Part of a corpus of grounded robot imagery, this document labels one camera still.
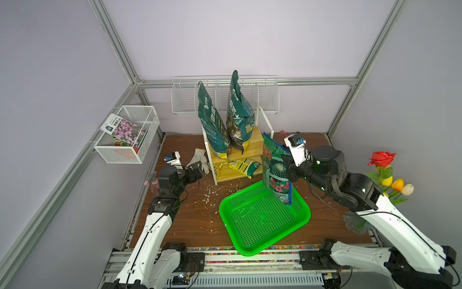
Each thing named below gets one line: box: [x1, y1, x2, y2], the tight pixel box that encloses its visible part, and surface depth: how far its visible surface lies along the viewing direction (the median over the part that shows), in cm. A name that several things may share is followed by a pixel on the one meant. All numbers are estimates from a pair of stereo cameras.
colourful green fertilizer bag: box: [261, 132, 293, 206], surface depth 68 cm
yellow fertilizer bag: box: [228, 158, 262, 179], surface depth 100 cm
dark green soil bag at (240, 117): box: [227, 69, 256, 155], surface depth 74 cm
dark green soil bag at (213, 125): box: [197, 81, 232, 159], surface depth 70 cm
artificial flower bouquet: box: [365, 151, 415, 205], surface depth 65 cm
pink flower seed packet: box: [99, 113, 148, 148], surface depth 74 cm
